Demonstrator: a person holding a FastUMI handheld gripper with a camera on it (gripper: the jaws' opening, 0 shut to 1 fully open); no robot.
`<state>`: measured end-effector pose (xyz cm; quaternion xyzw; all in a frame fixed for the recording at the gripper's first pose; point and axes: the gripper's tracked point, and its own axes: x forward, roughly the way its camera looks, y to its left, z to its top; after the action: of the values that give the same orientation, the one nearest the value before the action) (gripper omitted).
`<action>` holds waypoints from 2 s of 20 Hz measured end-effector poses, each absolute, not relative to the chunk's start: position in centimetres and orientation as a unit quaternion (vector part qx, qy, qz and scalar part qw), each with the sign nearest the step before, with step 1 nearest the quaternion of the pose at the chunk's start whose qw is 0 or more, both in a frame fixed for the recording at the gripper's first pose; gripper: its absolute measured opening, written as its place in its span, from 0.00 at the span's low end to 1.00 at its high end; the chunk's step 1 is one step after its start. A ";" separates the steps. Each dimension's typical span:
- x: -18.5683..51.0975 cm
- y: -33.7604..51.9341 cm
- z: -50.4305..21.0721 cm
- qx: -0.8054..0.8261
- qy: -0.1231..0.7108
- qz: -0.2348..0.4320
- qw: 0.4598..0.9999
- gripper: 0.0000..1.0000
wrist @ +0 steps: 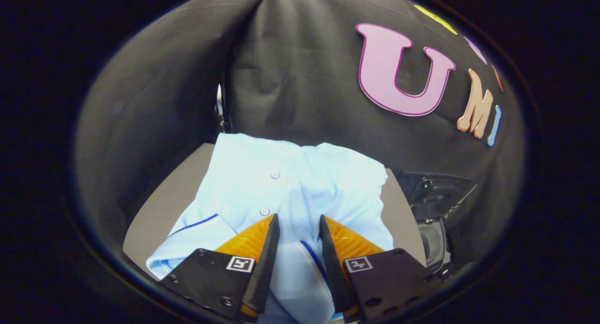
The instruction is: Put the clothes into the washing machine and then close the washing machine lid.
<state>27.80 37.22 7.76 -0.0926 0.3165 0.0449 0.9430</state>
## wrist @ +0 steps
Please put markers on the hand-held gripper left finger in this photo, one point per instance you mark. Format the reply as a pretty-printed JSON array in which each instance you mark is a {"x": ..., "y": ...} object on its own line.
[{"x": 267, "y": 263}]

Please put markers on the beige cabinet with dark top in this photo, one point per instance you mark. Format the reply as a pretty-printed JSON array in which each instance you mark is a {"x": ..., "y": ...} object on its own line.
[{"x": 159, "y": 211}]

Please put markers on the light blue button shirt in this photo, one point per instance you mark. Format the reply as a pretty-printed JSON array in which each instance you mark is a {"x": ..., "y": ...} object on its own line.
[{"x": 262, "y": 188}]

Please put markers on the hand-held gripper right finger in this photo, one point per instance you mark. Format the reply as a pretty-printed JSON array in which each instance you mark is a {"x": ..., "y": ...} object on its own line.
[{"x": 333, "y": 267}]

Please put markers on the backdrop support pole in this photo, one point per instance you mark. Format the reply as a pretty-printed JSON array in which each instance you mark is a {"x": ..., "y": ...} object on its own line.
[{"x": 224, "y": 110}]

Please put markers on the black backdrop cloth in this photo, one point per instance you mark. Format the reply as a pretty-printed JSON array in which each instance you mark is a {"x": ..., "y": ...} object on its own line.
[{"x": 290, "y": 71}]

